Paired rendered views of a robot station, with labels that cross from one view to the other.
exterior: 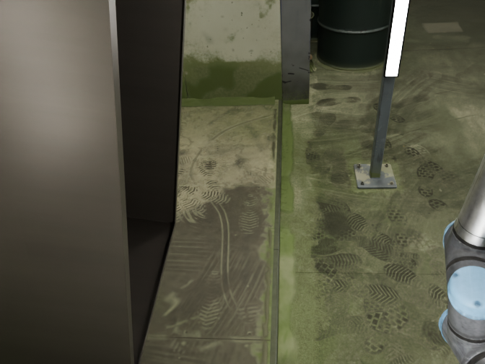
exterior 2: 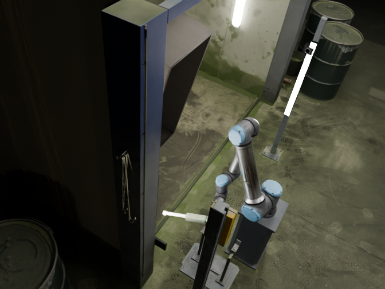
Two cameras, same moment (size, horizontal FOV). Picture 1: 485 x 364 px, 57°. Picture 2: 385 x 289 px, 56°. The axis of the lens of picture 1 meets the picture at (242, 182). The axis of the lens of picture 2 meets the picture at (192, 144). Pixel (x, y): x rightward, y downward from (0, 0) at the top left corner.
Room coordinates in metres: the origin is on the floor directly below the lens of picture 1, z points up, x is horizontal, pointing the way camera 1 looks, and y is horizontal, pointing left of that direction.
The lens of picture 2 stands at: (-1.24, -0.66, 2.92)
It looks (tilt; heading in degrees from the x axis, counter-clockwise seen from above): 46 degrees down; 16
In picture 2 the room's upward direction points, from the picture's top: 8 degrees clockwise
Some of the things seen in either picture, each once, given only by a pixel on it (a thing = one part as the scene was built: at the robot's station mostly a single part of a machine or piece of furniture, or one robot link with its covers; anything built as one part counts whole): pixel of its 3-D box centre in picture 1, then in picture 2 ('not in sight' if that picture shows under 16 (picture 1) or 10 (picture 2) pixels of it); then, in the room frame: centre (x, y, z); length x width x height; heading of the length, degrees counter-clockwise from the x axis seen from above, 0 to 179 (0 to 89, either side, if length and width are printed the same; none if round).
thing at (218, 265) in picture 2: not in sight; (214, 253); (-0.15, -0.57, 0.95); 0.26 x 0.15 x 0.32; 82
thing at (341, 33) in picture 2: not in sight; (340, 33); (3.35, -0.98, 0.86); 0.54 x 0.54 x 0.01
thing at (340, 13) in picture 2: not in sight; (333, 10); (3.98, -0.81, 0.86); 0.54 x 0.54 x 0.01
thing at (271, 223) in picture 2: not in sight; (254, 229); (0.55, -0.78, 0.32); 0.31 x 0.31 x 0.64; 82
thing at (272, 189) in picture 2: not in sight; (269, 194); (0.54, -0.78, 0.83); 0.17 x 0.15 x 0.18; 160
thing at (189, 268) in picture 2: not in sight; (208, 268); (-0.17, -0.57, 0.78); 0.31 x 0.23 x 0.01; 82
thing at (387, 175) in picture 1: (374, 175); (272, 152); (1.83, -0.71, 0.01); 0.20 x 0.20 x 0.01; 82
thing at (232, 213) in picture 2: not in sight; (219, 224); (-0.26, -0.56, 1.42); 0.12 x 0.06 x 0.26; 82
